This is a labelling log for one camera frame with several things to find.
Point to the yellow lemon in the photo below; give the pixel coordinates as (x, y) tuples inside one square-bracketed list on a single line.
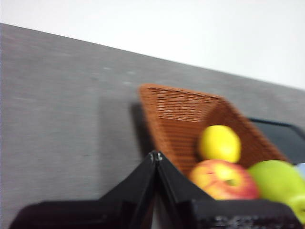
[(219, 144)]

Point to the brown wicker basket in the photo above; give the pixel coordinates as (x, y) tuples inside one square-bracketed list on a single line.
[(176, 119)]

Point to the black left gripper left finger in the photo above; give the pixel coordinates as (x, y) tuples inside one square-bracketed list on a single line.
[(107, 212)]

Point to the black rectangular tray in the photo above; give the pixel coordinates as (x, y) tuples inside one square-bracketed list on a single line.
[(281, 138)]

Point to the red apple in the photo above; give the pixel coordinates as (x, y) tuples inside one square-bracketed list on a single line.
[(221, 181)]

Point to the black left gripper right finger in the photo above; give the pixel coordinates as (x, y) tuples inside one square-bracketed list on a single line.
[(205, 212)]

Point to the light blue plate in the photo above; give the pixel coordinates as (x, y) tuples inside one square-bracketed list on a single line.
[(301, 170)]

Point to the green apple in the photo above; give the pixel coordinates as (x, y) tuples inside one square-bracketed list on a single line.
[(276, 181)]

